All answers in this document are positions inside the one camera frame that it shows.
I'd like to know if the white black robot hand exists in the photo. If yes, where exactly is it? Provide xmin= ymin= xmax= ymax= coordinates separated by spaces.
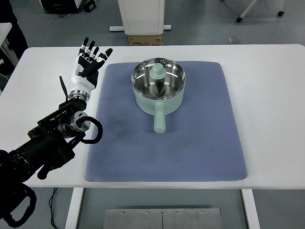
xmin=69 ymin=37 xmax=113 ymax=101

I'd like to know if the green pot with handle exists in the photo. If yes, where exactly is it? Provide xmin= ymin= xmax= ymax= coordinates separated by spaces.
xmin=131 ymin=57 xmax=186 ymax=134

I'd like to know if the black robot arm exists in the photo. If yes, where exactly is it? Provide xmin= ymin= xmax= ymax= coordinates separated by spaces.
xmin=0 ymin=96 xmax=103 ymax=228

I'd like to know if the cardboard box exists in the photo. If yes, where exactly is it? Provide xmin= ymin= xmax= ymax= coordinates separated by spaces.
xmin=128 ymin=34 xmax=163 ymax=46

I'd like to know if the glass lid green knob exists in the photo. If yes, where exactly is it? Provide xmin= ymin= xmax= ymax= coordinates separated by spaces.
xmin=132 ymin=58 xmax=185 ymax=100

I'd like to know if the black device on floor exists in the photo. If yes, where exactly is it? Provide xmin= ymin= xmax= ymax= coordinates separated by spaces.
xmin=40 ymin=0 xmax=99 ymax=14

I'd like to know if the blue quilted mat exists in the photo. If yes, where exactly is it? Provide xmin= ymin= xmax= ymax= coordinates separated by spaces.
xmin=85 ymin=61 xmax=247 ymax=182

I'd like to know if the left white table leg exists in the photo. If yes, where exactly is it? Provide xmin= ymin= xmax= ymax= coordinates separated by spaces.
xmin=65 ymin=187 xmax=84 ymax=229

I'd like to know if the white table leg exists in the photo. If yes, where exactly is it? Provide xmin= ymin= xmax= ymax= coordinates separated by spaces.
xmin=65 ymin=187 xmax=84 ymax=229
xmin=241 ymin=189 xmax=260 ymax=229

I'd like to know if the grey floor outlet cover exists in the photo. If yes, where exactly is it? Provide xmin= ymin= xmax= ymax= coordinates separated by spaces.
xmin=227 ymin=36 xmax=242 ymax=44

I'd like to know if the office chair base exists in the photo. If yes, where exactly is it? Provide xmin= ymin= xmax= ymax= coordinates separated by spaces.
xmin=235 ymin=0 xmax=288 ymax=23

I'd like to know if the right white table leg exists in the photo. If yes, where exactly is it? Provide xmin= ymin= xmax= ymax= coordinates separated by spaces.
xmin=241 ymin=189 xmax=260 ymax=229

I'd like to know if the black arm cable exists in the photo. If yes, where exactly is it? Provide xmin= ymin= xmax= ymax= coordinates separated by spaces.
xmin=81 ymin=116 xmax=104 ymax=145

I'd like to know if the white pedestal cabinet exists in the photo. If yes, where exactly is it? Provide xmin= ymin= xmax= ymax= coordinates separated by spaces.
xmin=109 ymin=0 xmax=172 ymax=35

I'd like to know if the black floor cable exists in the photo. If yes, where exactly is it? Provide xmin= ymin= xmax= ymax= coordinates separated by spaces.
xmin=48 ymin=187 xmax=59 ymax=229

